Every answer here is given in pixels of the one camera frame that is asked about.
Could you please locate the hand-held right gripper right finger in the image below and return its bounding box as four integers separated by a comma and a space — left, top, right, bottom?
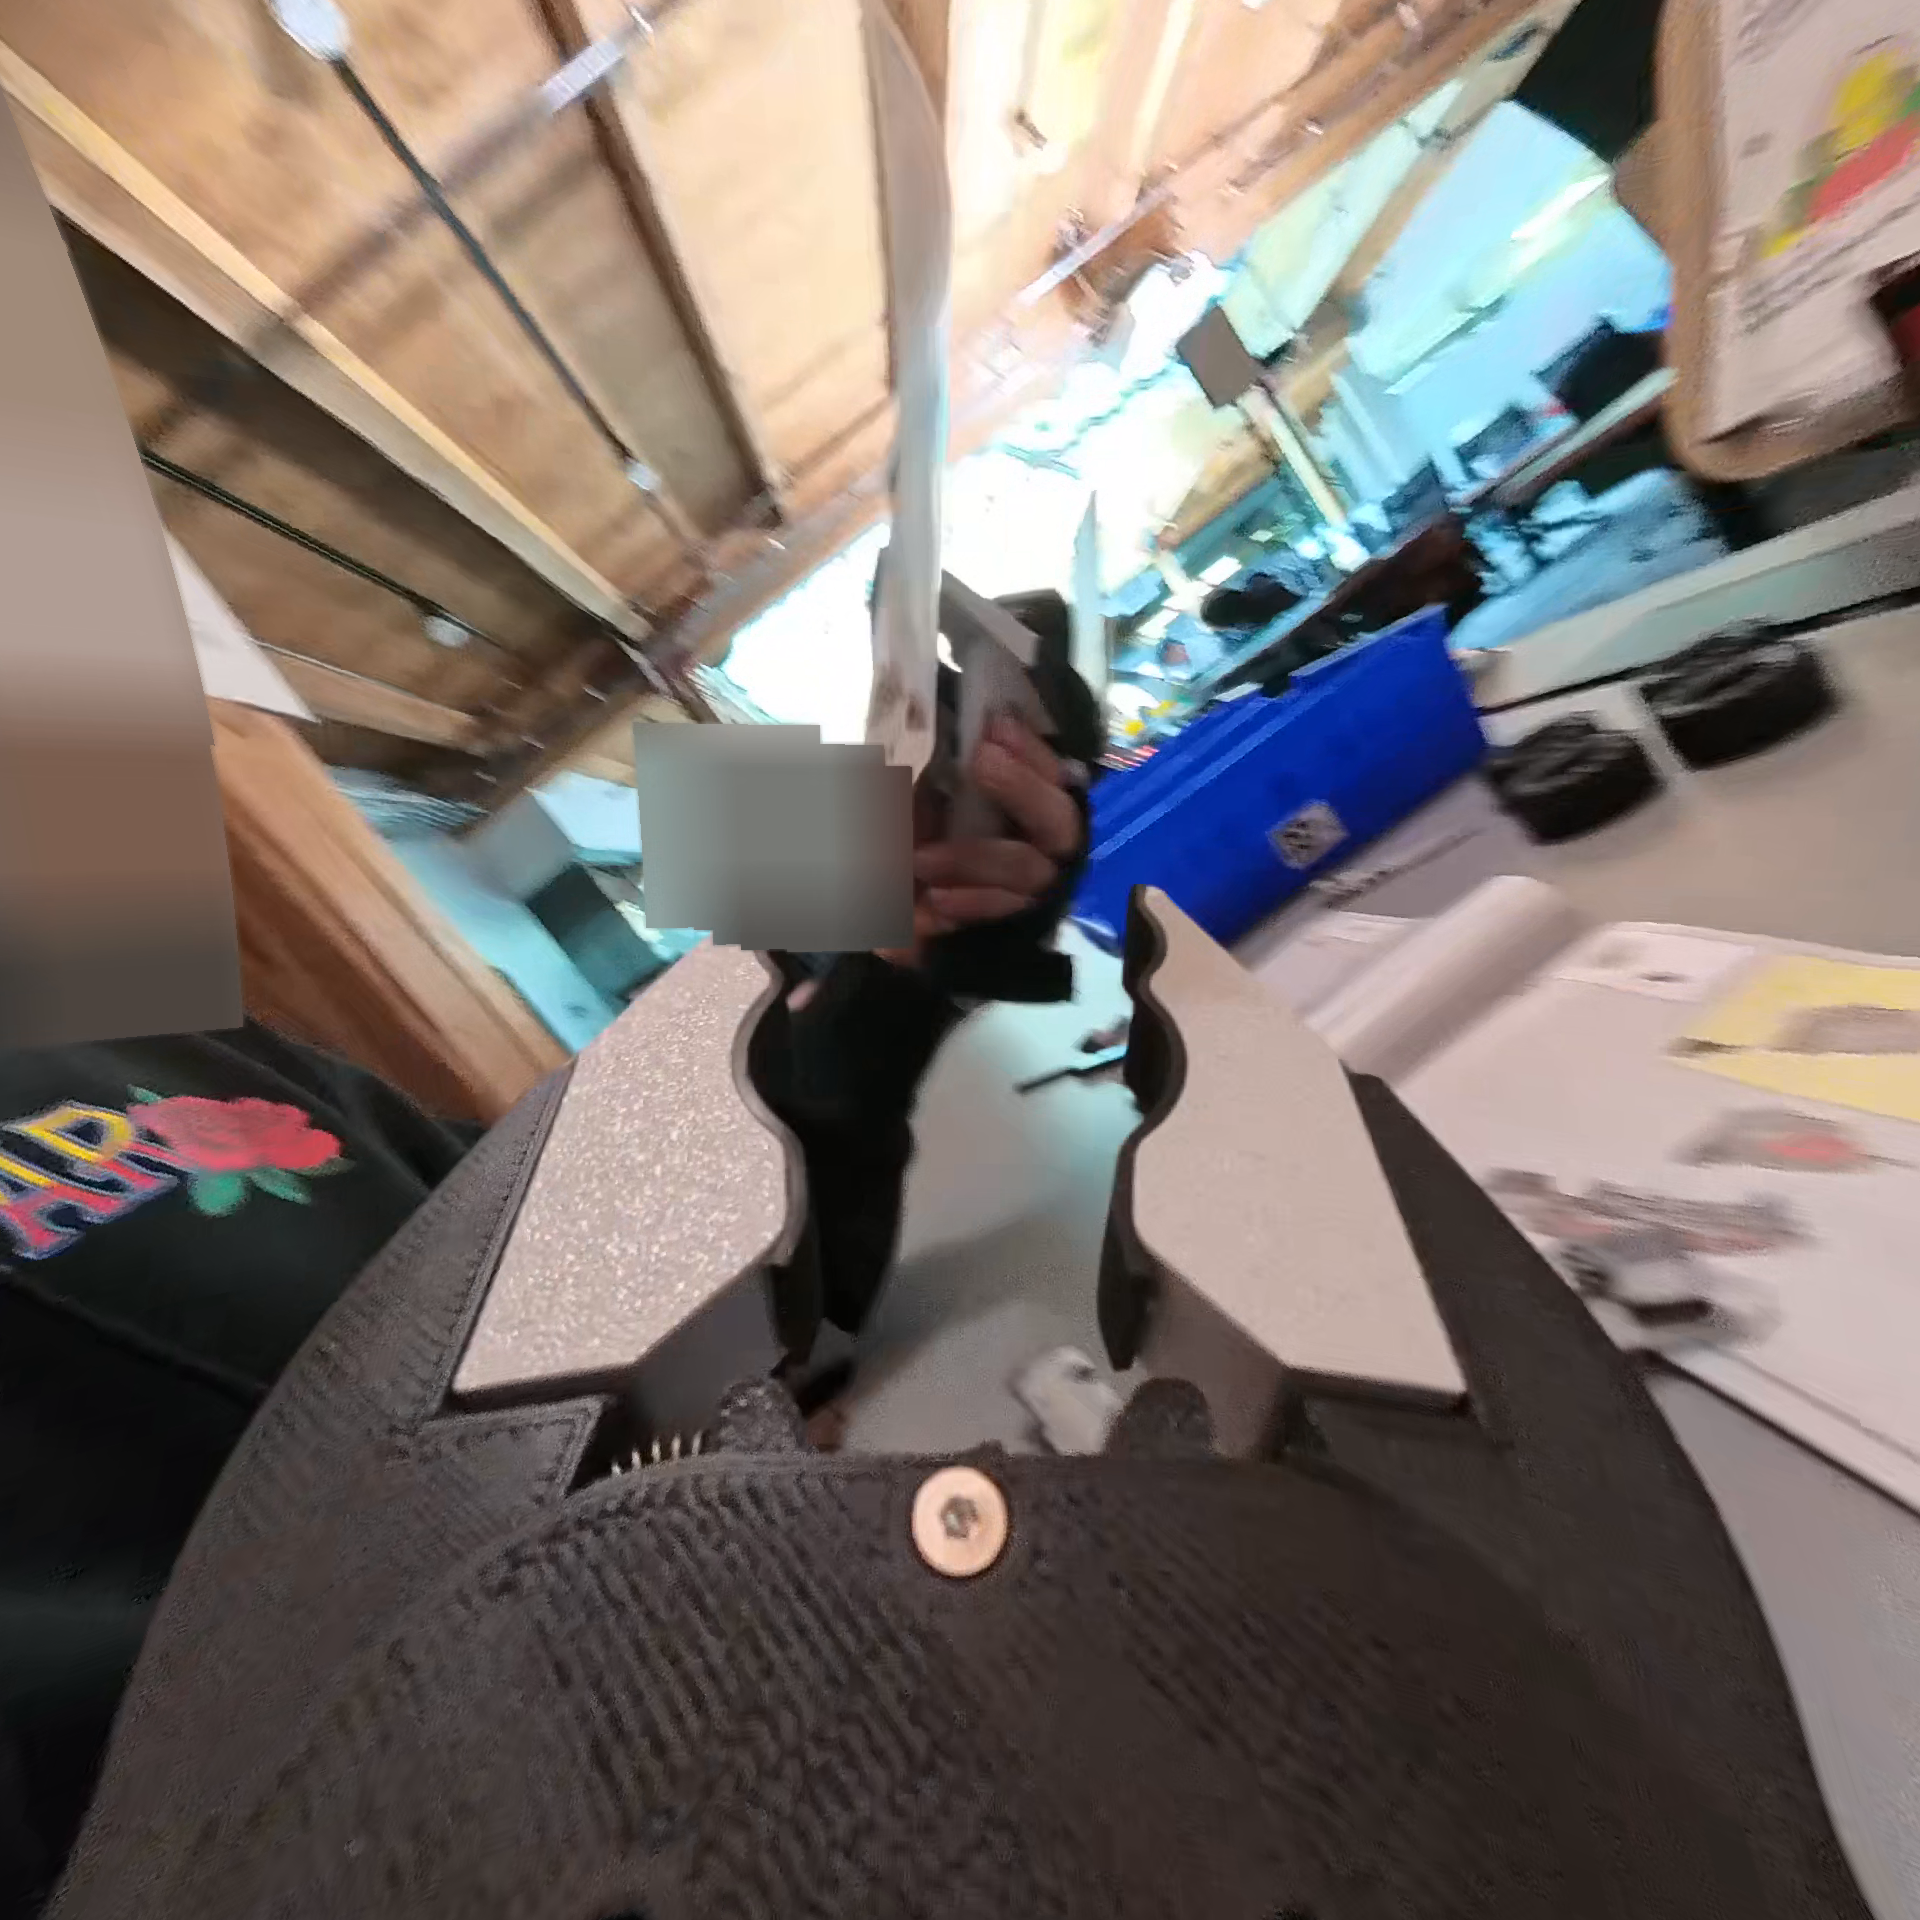
1096, 885, 1472, 1460

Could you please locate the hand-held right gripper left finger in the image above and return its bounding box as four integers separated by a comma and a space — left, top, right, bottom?
450, 945, 825, 1413

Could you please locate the white sticker sheet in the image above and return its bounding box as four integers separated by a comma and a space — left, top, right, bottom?
861, 0, 963, 760

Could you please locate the person's left forearm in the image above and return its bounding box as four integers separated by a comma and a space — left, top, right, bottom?
757, 900, 1081, 1337

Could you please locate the grey desk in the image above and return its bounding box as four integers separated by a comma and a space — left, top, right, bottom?
817, 480, 1920, 1920

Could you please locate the person's left hand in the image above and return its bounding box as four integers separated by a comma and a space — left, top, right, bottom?
907, 721, 1089, 939

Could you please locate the blue plastic bin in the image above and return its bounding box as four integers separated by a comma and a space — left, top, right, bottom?
1077, 603, 1491, 950

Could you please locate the white paper roll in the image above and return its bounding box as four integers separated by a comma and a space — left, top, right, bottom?
1305, 873, 1577, 1051

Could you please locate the instruction booklet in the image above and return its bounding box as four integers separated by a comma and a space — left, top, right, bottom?
1290, 915, 1920, 1517

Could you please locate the black toy tire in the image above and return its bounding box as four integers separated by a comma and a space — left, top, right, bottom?
1638, 630, 1840, 771
1485, 712, 1667, 845

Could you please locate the black hoodie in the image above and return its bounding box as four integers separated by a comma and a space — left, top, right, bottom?
0, 1019, 497, 1920

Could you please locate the brown clipboard with sheet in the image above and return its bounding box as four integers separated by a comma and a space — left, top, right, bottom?
1650, 0, 1920, 484

